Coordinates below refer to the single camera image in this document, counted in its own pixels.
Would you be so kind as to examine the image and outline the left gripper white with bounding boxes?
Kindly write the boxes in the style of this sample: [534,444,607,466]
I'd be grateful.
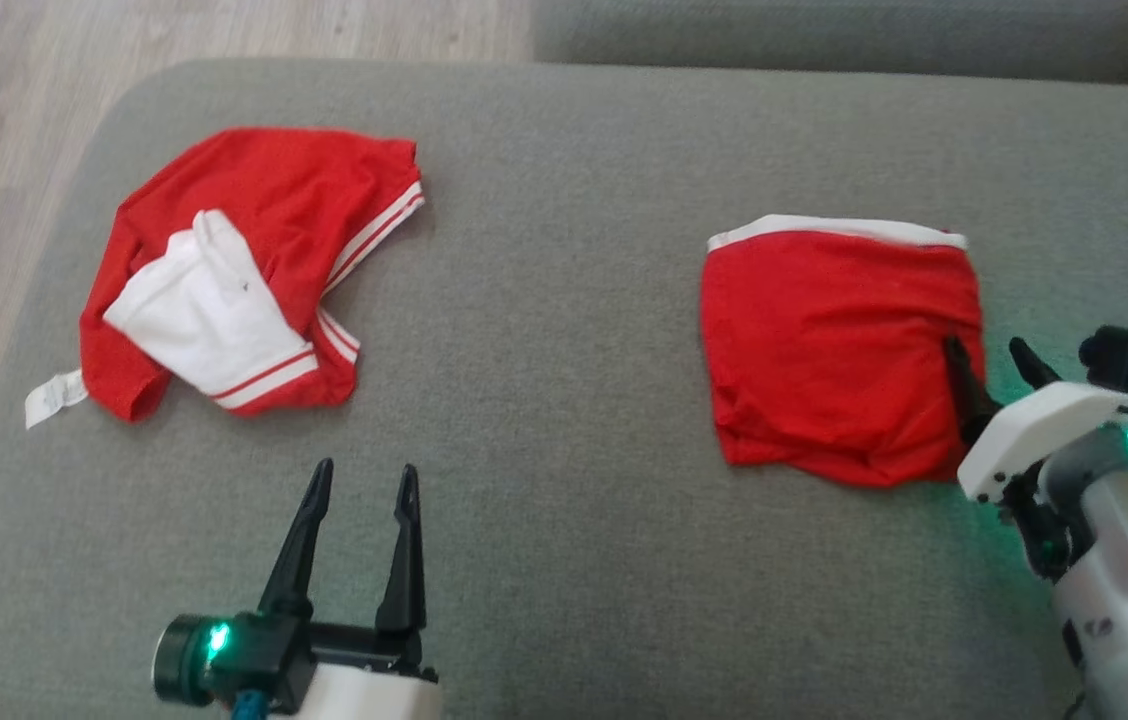
[257,458,444,720]

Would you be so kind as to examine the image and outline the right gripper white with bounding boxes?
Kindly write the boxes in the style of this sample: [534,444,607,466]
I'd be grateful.
[942,336,1128,581]

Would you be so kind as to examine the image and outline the red shorts with white waistband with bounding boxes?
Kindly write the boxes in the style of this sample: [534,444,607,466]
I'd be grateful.
[701,214,987,489]

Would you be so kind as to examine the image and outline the red shirt with white sleeves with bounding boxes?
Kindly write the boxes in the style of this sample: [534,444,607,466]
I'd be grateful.
[24,127,427,431]

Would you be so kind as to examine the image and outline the grey sofa seat cushion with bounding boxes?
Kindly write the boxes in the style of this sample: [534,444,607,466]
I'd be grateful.
[0,58,1128,720]

